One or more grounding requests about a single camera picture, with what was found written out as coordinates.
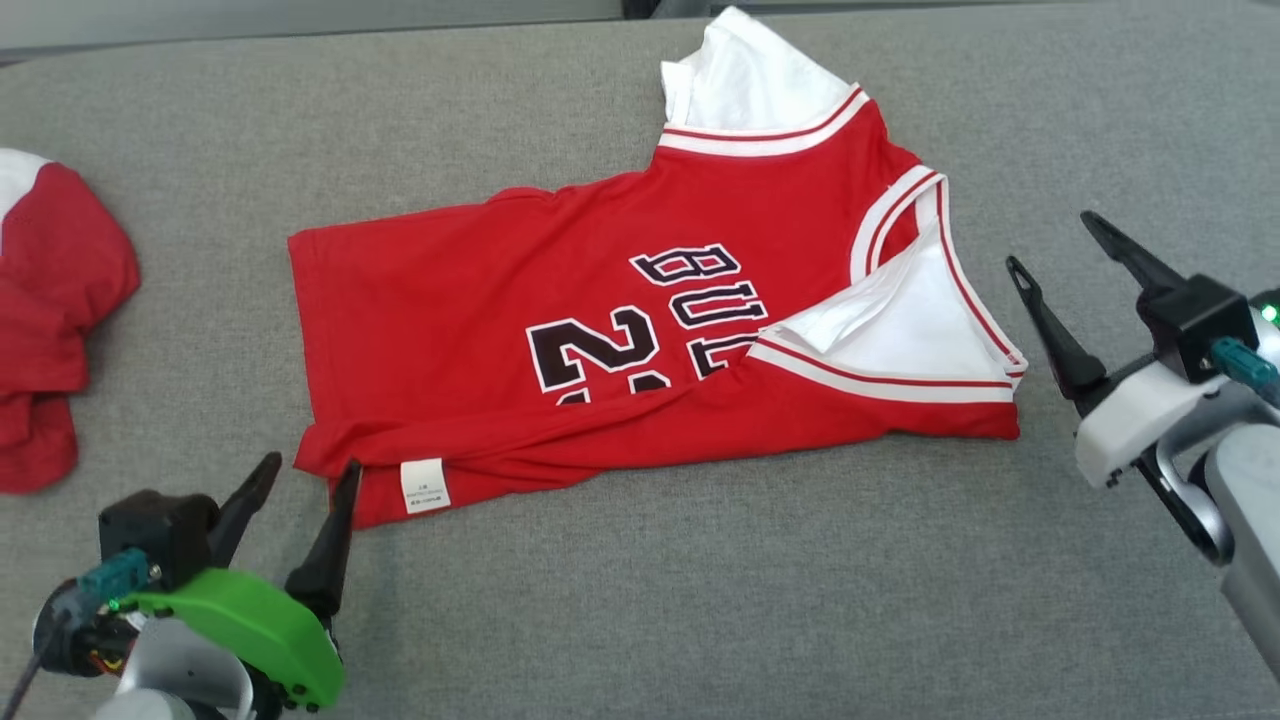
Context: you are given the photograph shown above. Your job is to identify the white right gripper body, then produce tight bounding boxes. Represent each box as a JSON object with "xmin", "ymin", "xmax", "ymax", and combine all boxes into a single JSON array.
[{"xmin": 1074, "ymin": 352, "xmax": 1237, "ymax": 490}]

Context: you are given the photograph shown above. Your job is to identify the camera cable teal plug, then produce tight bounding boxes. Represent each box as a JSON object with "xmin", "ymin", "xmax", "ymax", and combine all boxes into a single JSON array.
[
  {"xmin": 1210, "ymin": 337, "xmax": 1280, "ymax": 401},
  {"xmin": 0, "ymin": 548, "xmax": 161, "ymax": 720}
]

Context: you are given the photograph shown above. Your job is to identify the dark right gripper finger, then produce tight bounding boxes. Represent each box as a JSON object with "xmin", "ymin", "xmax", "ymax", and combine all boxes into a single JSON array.
[
  {"xmin": 1079, "ymin": 209, "xmax": 1187, "ymax": 302},
  {"xmin": 1004, "ymin": 255, "xmax": 1110, "ymax": 401}
]

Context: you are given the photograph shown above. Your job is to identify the red white-striped shorts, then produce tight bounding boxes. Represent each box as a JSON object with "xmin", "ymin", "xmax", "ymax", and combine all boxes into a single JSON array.
[{"xmin": 0, "ymin": 148, "xmax": 141, "ymax": 496}]

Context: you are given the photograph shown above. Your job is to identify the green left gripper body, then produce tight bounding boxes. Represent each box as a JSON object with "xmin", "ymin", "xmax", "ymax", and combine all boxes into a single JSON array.
[{"xmin": 124, "ymin": 567, "xmax": 347, "ymax": 714}]

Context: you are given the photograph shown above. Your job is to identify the left camera cable teal plug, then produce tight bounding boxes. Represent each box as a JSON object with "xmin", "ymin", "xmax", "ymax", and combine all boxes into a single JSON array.
[{"xmin": 0, "ymin": 548, "xmax": 161, "ymax": 720}]

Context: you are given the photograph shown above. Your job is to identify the right camera cable teal plug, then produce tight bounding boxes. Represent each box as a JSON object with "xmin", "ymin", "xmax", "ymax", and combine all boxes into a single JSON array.
[{"xmin": 1210, "ymin": 337, "xmax": 1280, "ymax": 401}]

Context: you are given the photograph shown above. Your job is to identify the red basketball jersey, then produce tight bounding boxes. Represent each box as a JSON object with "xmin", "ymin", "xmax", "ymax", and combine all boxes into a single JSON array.
[{"xmin": 288, "ymin": 5, "xmax": 1029, "ymax": 531}]

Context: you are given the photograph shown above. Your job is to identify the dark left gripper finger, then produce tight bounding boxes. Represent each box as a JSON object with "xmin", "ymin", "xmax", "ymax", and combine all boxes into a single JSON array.
[
  {"xmin": 284, "ymin": 457, "xmax": 364, "ymax": 621},
  {"xmin": 205, "ymin": 451, "xmax": 284, "ymax": 571}
]

